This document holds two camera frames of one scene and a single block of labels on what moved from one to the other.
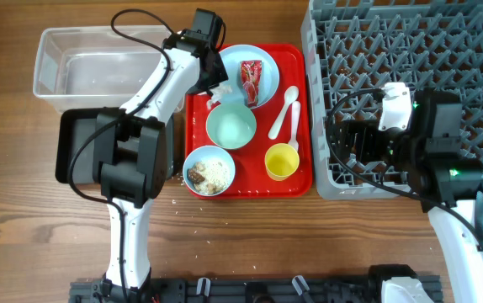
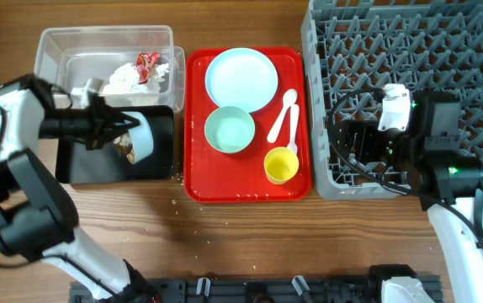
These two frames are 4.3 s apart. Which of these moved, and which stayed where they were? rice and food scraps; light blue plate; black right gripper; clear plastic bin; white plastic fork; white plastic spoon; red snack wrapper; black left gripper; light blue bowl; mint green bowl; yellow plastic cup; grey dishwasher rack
Moved: light blue bowl; black left gripper; rice and food scraps; red snack wrapper
Stayed: clear plastic bin; black right gripper; white plastic spoon; white plastic fork; mint green bowl; yellow plastic cup; light blue plate; grey dishwasher rack
